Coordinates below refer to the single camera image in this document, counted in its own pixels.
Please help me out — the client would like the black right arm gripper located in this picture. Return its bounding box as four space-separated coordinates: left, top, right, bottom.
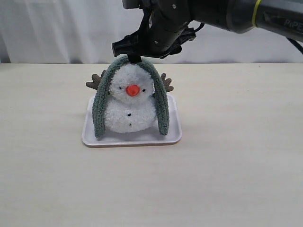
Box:
112 0 196 64

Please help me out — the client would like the white plush snowman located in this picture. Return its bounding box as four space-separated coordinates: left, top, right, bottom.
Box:
85 64 173 134

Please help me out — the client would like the green fuzzy scarf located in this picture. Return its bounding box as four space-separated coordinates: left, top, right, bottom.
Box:
92 54 170 141

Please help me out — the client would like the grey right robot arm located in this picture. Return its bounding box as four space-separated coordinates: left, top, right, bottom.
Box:
112 0 303 63

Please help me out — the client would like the white rectangular tray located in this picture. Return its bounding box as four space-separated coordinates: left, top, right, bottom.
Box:
81 95 182 148

